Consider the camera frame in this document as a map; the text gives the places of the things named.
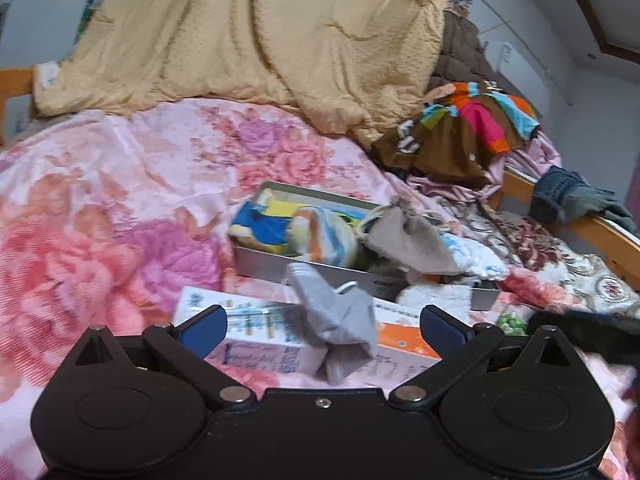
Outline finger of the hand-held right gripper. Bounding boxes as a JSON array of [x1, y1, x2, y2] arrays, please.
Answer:
[[527, 310, 584, 350]]

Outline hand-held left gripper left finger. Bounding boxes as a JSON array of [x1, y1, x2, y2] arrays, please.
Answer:
[[75, 305, 256, 408]]

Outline orange white box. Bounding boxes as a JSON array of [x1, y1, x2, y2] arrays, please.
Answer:
[[360, 299, 453, 391]]

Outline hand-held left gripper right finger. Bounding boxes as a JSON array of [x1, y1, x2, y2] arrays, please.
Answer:
[[390, 305, 573, 408]]

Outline pink cloth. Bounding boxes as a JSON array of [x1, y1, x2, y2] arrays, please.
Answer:
[[405, 132, 563, 206]]

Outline glass jar of green beads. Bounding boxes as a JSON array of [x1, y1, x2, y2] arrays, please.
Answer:
[[500, 310, 530, 337]]

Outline dark wooden beam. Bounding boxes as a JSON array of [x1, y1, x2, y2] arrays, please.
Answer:
[[552, 0, 640, 66]]

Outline blue jeans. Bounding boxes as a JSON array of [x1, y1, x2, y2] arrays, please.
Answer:
[[530, 166, 591, 223]]

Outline blue white packet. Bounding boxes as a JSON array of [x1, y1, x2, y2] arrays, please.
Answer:
[[440, 232, 510, 281]]

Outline brown multicoloured garment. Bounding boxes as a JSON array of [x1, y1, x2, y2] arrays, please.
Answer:
[[372, 80, 541, 186]]

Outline grey box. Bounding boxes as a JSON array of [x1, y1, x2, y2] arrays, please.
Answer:
[[232, 180, 501, 312]]

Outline white printed carton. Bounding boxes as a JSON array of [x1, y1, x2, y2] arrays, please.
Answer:
[[172, 285, 332, 377]]

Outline dark grey garment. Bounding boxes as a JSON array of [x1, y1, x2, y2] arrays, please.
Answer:
[[575, 187, 638, 233]]

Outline grey sock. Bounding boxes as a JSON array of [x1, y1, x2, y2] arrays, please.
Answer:
[[286, 262, 379, 387]]

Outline striped sock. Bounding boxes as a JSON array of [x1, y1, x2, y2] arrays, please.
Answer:
[[287, 206, 360, 267]]

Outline brown quilted jacket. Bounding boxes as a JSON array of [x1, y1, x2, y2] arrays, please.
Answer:
[[430, 10, 501, 91]]

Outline yellow quilt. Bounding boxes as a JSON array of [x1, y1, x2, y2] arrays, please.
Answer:
[[32, 0, 448, 148]]

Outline wooden bed frame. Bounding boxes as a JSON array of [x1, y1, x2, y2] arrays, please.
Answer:
[[0, 66, 640, 291]]

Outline beige drawstring pouch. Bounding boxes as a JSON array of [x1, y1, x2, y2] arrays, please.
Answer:
[[356, 196, 462, 277]]

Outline pink floral blanket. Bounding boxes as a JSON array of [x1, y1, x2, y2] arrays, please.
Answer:
[[0, 97, 640, 480]]

